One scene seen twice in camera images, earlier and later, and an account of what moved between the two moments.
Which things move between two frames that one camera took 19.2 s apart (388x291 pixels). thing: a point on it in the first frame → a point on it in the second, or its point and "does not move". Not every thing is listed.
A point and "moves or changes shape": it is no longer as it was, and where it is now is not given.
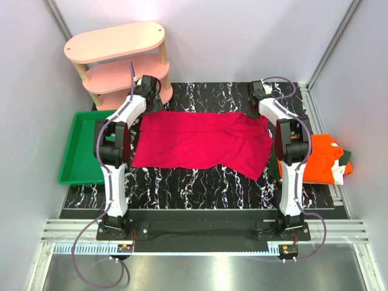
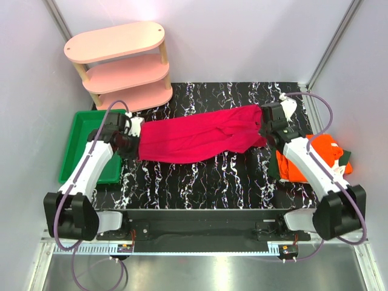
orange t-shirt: [324, 156] does not move
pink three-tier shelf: [103, 58] does not move
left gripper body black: [156, 95] → [125, 133]
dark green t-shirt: [274, 170] does not move
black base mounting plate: [191, 227] does not move
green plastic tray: [80, 165] does not move
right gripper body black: [249, 100] → [264, 129]
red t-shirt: [177, 139] moves or changes shape
